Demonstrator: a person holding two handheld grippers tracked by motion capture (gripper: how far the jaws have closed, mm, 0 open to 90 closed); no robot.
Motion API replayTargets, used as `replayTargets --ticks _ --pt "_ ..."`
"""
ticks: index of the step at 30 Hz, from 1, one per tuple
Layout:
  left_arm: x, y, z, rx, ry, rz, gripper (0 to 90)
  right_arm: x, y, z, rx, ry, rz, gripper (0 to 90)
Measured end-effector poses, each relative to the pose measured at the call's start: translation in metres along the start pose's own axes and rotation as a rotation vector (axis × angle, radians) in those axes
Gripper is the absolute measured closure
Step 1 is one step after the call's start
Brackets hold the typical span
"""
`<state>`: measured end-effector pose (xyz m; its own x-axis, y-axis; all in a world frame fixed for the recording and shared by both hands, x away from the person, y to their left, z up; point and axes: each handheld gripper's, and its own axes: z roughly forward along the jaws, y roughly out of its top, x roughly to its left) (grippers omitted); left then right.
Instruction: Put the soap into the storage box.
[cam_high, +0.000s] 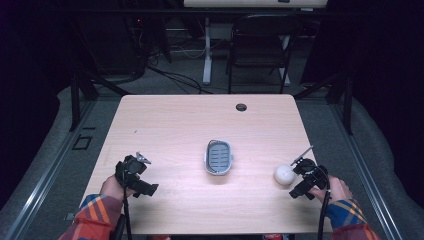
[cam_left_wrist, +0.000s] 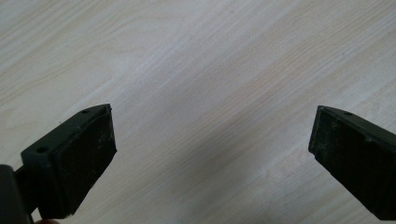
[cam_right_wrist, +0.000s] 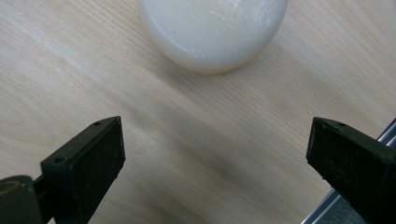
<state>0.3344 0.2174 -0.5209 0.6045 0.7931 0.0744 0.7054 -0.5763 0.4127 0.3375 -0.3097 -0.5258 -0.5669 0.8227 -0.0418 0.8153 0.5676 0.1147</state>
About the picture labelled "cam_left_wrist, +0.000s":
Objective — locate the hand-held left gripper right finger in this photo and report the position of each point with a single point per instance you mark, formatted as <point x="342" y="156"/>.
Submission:
<point x="358" y="161"/>

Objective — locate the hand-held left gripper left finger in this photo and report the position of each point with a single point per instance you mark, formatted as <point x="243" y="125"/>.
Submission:
<point x="74" y="155"/>

